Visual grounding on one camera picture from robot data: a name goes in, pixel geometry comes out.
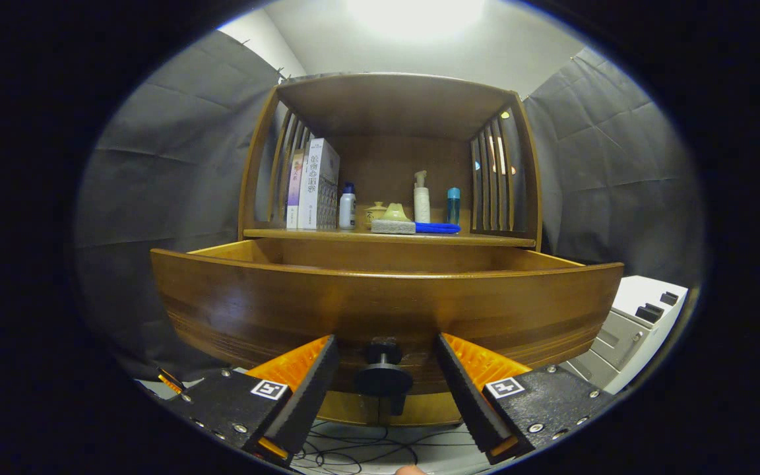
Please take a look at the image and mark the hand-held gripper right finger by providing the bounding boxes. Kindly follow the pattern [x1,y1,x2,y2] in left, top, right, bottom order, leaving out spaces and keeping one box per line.
[434,332,618,465]

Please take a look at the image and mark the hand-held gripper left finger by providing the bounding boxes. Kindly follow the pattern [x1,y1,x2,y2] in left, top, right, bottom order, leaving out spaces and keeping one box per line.
[168,334,340,466]

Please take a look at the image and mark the black drawer knob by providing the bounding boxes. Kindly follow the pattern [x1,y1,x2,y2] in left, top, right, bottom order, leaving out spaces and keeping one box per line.
[354,340,414,398]

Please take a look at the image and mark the wooden drawer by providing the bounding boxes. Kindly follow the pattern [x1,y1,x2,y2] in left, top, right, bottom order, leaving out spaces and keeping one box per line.
[150,237,625,396]

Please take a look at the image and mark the green handled sponge brush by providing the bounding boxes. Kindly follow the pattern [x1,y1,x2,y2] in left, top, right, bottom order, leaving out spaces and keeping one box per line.
[371,203,417,235]

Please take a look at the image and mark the wooden countertop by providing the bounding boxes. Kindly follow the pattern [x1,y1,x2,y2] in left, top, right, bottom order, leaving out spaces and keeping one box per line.
[243,221,538,249]

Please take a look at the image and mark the brown wooden cabinet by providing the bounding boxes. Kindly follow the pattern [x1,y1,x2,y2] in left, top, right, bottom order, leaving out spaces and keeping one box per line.
[238,73,544,426]

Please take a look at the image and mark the orange black tool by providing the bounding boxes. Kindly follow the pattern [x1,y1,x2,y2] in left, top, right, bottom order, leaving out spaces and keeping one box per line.
[156,367,189,396]

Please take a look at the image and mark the white bottle blue cap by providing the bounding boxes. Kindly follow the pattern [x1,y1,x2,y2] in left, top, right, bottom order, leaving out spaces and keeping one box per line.
[338,182,357,230]

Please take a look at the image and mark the white pump bottle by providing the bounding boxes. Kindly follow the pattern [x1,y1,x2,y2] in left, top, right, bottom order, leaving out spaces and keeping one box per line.
[413,171,431,224]

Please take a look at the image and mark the thin purple book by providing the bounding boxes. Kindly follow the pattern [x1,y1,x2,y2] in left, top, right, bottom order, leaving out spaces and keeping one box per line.
[286,150,305,230]

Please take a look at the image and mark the thick white book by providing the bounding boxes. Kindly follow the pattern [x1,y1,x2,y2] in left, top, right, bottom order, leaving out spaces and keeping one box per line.
[297,138,341,230]

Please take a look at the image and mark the black backdrop cloth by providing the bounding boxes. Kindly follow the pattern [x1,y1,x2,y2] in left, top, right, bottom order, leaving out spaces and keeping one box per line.
[75,30,705,380]

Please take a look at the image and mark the black floor cables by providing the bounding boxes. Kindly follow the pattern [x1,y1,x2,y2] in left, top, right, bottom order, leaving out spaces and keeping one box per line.
[291,422,486,475]

